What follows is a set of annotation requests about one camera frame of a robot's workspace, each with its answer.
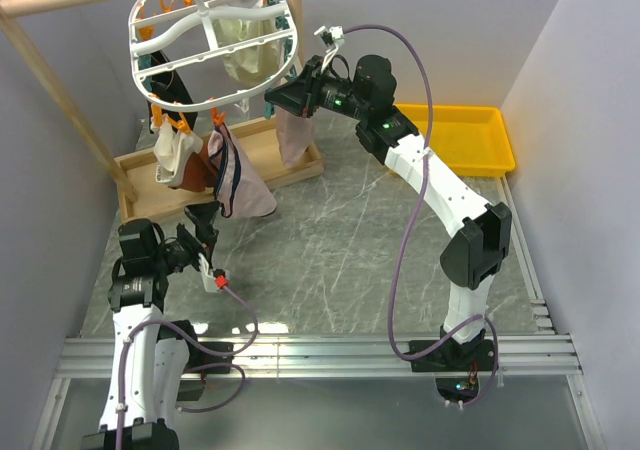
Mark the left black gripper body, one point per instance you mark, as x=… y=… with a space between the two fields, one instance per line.
x=182 y=251

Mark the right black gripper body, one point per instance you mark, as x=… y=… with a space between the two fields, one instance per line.
x=325 y=91

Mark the teal clothes peg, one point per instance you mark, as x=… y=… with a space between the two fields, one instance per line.
x=269 y=110

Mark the pink underwear navy trim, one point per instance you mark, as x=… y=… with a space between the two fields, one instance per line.
x=239 y=189

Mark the orange clothes peg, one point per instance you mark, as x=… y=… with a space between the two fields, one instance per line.
x=218 y=118

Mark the white clip hanger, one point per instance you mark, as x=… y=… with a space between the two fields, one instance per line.
x=157 y=32

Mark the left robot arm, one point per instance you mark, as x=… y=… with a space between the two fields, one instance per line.
x=151 y=354

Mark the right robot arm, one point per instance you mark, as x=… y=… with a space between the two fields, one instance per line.
x=479 y=230

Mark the pale green underwear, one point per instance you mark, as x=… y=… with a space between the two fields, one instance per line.
x=253 y=65

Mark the white cream underwear left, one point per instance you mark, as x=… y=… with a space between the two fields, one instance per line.
x=172 y=150

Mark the black underwear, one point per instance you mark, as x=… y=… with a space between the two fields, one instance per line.
x=169 y=87

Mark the wooden drying rack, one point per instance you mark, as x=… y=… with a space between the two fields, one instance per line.
x=140 y=196

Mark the yellow plastic tray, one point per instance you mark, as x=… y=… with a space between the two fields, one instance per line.
x=471 y=140

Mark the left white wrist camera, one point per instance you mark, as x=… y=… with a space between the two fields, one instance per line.
x=213 y=280

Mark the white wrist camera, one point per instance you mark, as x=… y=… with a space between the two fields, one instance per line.
x=213 y=280
x=333 y=38

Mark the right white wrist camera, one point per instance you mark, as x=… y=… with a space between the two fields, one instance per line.
x=333 y=38

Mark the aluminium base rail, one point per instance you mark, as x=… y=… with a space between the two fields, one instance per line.
x=343 y=356

